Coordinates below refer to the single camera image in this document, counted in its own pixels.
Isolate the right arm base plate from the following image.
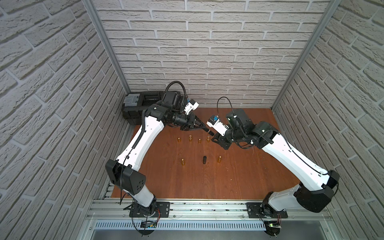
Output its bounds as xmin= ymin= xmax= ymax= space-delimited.
xmin=246 ymin=202 xmax=288 ymax=219

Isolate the black grey toolbox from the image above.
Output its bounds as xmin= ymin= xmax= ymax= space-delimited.
xmin=122 ymin=91 xmax=165 ymax=126

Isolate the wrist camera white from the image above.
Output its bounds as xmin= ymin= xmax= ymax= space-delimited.
xmin=207 ymin=115 xmax=229 ymax=136
xmin=184 ymin=99 xmax=199 ymax=115

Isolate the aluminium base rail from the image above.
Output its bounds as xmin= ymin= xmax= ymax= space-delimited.
xmin=86 ymin=198 xmax=333 ymax=221

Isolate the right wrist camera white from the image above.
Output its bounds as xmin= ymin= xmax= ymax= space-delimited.
xmin=207 ymin=115 xmax=229 ymax=136

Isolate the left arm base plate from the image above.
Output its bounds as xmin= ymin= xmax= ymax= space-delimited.
xmin=129 ymin=202 xmax=170 ymax=218

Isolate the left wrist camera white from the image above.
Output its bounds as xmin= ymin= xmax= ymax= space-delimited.
xmin=184 ymin=99 xmax=199 ymax=115

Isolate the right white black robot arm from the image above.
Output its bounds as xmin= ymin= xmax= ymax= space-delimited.
xmin=207 ymin=109 xmax=340 ymax=218

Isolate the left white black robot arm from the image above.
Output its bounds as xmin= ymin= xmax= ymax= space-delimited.
xmin=105 ymin=81 xmax=213 ymax=217

